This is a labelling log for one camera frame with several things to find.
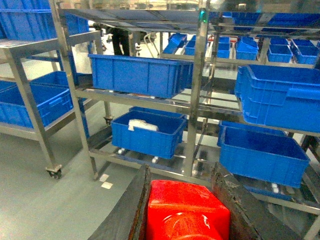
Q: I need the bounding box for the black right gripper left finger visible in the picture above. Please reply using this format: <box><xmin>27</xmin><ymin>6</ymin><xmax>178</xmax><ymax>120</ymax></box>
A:
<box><xmin>89</xmin><ymin>164</ymin><xmax>151</xmax><ymax>240</ymax></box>

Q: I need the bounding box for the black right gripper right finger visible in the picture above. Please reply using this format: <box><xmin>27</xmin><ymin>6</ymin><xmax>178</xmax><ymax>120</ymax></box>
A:
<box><xmin>211</xmin><ymin>162</ymin><xmax>299</xmax><ymax>240</ymax></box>

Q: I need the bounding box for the red toy block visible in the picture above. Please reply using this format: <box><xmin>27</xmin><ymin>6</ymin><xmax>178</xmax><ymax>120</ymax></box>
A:
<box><xmin>146</xmin><ymin>180</ymin><xmax>231</xmax><ymax>240</ymax></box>

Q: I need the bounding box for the blue crate lower shelf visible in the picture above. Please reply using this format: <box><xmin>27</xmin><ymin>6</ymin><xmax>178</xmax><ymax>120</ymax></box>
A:
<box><xmin>111</xmin><ymin>106</ymin><xmax>187</xmax><ymax>159</ymax></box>

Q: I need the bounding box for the blue crate shelf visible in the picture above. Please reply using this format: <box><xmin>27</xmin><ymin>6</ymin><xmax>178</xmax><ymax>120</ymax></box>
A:
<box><xmin>88</xmin><ymin>54</ymin><xmax>194</xmax><ymax>99</ymax></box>
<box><xmin>111</xmin><ymin>106</ymin><xmax>187</xmax><ymax>159</ymax></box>

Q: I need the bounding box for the blue crate middle shelf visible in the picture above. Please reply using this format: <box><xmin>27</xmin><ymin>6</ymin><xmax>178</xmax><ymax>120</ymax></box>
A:
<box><xmin>88</xmin><ymin>54</ymin><xmax>194</xmax><ymax>99</ymax></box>

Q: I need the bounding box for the blue crate lower right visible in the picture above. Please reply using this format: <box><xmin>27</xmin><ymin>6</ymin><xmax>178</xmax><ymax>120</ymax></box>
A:
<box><xmin>217</xmin><ymin>121</ymin><xmax>310</xmax><ymax>188</ymax></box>

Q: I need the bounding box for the white bag in crate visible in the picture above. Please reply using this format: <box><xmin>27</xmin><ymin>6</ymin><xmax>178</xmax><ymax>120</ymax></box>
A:
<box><xmin>128</xmin><ymin>119</ymin><xmax>159</xmax><ymax>132</ymax></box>

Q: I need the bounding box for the large blue crate on rack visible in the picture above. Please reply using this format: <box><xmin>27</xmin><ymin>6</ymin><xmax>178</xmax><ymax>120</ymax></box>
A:
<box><xmin>234</xmin><ymin>64</ymin><xmax>320</xmax><ymax>133</ymax></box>

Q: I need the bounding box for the blue crate on left cart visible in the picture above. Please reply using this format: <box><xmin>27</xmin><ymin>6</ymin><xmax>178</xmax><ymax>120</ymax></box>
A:
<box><xmin>0</xmin><ymin>71</ymin><xmax>73</xmax><ymax>128</ymax></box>

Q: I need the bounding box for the steel cart on left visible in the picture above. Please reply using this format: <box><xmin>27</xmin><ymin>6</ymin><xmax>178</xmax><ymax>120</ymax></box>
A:
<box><xmin>0</xmin><ymin>29</ymin><xmax>103</xmax><ymax>180</ymax></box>

